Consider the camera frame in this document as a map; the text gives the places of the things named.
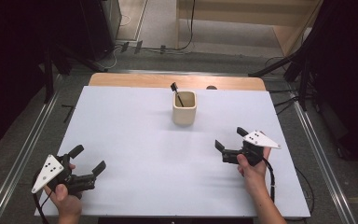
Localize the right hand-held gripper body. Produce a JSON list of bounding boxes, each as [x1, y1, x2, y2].
[[222, 130, 282, 167]]

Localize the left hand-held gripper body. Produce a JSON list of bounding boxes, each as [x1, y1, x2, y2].
[[31, 153, 97, 197]]

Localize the cream square cup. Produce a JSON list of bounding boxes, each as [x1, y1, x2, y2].
[[172, 90, 198, 127]]

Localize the black thin brush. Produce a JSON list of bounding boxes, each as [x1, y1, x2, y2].
[[170, 81, 186, 108]]

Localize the person's left hand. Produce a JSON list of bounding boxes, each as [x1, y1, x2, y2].
[[44, 163, 84, 218]]

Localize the person's right hand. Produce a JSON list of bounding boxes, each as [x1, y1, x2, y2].
[[236, 147, 273, 191]]

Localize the white table mat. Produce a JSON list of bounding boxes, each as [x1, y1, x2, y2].
[[34, 86, 311, 218]]

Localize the black metal stand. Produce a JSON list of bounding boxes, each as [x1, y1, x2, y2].
[[247, 27, 325, 112], [40, 43, 108, 105]]

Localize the wooden table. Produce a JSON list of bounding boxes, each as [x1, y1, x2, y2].
[[88, 73, 267, 91]]

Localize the light wooden furniture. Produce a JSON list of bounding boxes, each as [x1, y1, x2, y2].
[[175, 0, 324, 58]]

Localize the dark curtain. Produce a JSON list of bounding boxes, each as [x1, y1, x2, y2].
[[0, 0, 87, 155], [304, 0, 358, 173]]

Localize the black cabinet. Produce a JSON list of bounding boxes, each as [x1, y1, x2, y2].
[[79, 0, 123, 62]]

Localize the metal floor rail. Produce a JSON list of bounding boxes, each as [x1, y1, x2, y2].
[[292, 100, 358, 224], [0, 74, 63, 224]]

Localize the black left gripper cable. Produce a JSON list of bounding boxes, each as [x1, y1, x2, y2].
[[32, 171, 53, 224]]

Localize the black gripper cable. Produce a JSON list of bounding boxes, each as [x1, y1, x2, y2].
[[261, 156, 316, 222], [32, 171, 53, 224]]

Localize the black floor cables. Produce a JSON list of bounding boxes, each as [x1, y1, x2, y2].
[[265, 55, 304, 117]]

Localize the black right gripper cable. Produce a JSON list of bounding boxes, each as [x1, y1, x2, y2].
[[261, 156, 316, 222]]

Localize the white floor cable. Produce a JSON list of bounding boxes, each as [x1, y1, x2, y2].
[[101, 13, 132, 70]]

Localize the black hanging cable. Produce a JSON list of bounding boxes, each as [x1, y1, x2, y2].
[[143, 0, 198, 53]]

